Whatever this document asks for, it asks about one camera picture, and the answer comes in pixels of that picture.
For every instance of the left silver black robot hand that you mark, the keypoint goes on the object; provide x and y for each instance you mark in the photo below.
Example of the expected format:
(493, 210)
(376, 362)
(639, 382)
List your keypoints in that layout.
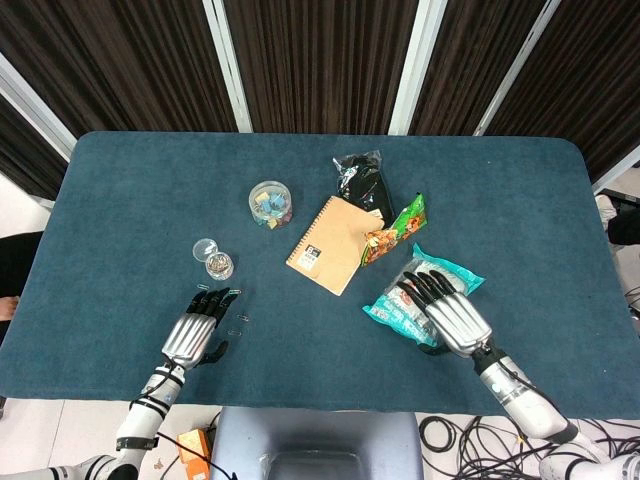
(190, 335)

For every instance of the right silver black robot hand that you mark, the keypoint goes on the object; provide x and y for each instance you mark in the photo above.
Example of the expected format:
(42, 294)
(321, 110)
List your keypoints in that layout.
(457, 320)

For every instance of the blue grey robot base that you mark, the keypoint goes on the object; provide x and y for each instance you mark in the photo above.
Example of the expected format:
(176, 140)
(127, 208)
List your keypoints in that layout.
(315, 435)

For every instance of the small clear jar with lid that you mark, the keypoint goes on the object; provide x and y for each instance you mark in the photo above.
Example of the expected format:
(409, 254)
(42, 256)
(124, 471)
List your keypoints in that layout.
(220, 266)

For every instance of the clear jar of binder clips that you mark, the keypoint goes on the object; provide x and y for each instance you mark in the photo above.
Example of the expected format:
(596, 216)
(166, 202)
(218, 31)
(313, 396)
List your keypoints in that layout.
(271, 205)

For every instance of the teal noodle packet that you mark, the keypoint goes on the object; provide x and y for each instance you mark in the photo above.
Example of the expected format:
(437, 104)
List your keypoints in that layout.
(395, 312)

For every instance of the green orange snack packet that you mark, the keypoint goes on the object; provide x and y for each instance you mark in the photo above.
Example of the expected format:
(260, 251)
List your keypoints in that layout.
(400, 230)

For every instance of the orange box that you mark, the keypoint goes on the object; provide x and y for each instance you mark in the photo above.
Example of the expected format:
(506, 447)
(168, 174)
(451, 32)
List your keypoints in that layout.
(195, 450)

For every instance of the blue table cloth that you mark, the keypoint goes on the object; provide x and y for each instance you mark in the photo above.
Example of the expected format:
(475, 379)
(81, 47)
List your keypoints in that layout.
(125, 200)

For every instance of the brown kraft spiral notebook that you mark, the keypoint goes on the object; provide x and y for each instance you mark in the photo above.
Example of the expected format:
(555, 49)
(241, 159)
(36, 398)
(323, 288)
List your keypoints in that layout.
(330, 240)

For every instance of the black item in clear bag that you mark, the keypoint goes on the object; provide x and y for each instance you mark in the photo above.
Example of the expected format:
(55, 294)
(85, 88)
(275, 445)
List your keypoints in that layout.
(367, 187)

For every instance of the white shoe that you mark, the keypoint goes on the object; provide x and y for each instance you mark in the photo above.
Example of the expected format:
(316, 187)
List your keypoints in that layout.
(605, 210)

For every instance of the bare foot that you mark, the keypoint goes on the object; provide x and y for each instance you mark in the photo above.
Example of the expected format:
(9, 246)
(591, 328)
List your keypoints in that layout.
(7, 307)

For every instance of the black trouser leg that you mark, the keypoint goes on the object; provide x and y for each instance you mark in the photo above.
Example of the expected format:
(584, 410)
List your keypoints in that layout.
(17, 265)
(627, 230)

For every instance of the dark brown pleated curtain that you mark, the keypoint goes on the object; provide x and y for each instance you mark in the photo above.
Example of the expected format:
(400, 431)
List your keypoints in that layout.
(590, 80)
(320, 65)
(25, 155)
(125, 60)
(470, 65)

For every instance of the white divider frame post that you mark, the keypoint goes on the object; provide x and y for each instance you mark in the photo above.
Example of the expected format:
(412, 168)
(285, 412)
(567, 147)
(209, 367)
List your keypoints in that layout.
(415, 65)
(617, 175)
(35, 112)
(227, 65)
(515, 70)

